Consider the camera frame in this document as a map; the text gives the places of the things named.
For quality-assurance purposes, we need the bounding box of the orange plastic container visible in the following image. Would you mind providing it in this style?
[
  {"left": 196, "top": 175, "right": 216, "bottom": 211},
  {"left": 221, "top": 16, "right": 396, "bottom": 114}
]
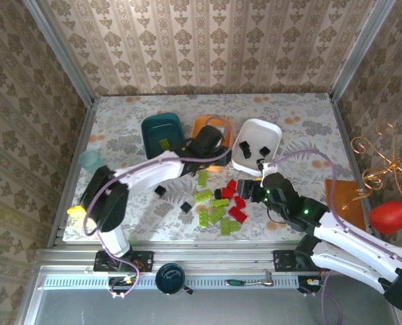
[{"left": 192, "top": 115, "right": 235, "bottom": 172}]

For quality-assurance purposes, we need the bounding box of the white plastic container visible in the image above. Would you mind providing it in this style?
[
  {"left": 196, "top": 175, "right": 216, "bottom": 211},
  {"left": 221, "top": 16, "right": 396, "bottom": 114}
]
[{"left": 231, "top": 118, "right": 283, "bottom": 177}]

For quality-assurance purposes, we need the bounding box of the teal plastic container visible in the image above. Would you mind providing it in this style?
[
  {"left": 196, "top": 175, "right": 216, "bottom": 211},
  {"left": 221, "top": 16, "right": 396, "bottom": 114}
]
[{"left": 140, "top": 112, "right": 188, "bottom": 163}]

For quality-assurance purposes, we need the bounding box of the metal ratchet tool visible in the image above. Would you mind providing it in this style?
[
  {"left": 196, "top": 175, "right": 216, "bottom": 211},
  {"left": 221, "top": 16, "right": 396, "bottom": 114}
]
[{"left": 246, "top": 270, "right": 275, "bottom": 288}]

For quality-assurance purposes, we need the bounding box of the large red balloon ornament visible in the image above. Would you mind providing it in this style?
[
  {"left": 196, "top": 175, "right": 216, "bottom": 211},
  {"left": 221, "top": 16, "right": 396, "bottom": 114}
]
[{"left": 369, "top": 200, "right": 402, "bottom": 236}]

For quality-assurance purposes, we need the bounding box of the translucent teal cup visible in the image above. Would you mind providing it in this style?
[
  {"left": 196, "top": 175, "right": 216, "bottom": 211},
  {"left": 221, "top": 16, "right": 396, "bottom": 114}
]
[{"left": 77, "top": 150, "right": 104, "bottom": 175}]

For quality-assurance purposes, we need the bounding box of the dark blue mug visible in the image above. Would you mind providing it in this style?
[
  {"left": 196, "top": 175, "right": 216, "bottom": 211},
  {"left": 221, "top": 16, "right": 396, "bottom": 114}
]
[{"left": 155, "top": 263, "right": 193, "bottom": 296}]

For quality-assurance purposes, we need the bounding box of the yellow plastic toy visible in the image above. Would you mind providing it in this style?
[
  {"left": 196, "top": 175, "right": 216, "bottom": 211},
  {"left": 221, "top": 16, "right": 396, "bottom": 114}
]
[{"left": 66, "top": 205, "right": 98, "bottom": 234}]

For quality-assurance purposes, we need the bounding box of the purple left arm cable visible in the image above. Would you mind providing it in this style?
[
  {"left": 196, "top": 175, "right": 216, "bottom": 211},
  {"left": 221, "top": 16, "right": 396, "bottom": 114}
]
[{"left": 81, "top": 116, "right": 237, "bottom": 301}]

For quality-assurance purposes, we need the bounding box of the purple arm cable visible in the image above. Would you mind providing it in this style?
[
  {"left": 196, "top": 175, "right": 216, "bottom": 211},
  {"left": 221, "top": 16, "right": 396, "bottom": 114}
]
[
  {"left": 81, "top": 116, "right": 237, "bottom": 301},
  {"left": 264, "top": 150, "right": 402, "bottom": 325}
]

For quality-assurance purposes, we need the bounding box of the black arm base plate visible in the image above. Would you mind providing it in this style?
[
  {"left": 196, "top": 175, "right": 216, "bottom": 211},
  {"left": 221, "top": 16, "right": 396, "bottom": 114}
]
[
  {"left": 273, "top": 249, "right": 327, "bottom": 272},
  {"left": 94, "top": 250, "right": 154, "bottom": 272}
]

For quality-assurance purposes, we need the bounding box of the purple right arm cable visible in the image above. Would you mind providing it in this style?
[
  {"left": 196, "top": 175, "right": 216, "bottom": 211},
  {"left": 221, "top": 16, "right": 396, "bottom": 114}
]
[{"left": 264, "top": 150, "right": 402, "bottom": 325}]

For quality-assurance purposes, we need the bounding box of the aluminium front rail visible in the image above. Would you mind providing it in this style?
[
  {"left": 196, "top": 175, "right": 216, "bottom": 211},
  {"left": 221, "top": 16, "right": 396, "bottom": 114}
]
[{"left": 34, "top": 240, "right": 323, "bottom": 272}]

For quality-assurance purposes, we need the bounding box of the aluminium table side rail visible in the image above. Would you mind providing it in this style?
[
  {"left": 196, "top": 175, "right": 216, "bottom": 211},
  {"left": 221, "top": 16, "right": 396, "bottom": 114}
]
[
  {"left": 327, "top": 93, "right": 374, "bottom": 234},
  {"left": 47, "top": 103, "right": 98, "bottom": 248}
]

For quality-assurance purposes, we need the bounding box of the grey slotted cable duct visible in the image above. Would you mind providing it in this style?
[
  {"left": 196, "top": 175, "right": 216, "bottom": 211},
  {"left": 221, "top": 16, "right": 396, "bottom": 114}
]
[{"left": 37, "top": 273, "right": 300, "bottom": 290}]

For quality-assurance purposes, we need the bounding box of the gold wire ornament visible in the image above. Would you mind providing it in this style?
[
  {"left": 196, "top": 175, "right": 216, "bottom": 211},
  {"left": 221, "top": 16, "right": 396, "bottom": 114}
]
[{"left": 342, "top": 122, "right": 402, "bottom": 209}]

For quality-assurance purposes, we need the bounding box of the aluminium frame post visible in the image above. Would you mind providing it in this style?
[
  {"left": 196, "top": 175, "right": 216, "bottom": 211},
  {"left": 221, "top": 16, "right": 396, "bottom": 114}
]
[
  {"left": 329, "top": 0, "right": 397, "bottom": 102},
  {"left": 22, "top": 0, "right": 96, "bottom": 108}
]

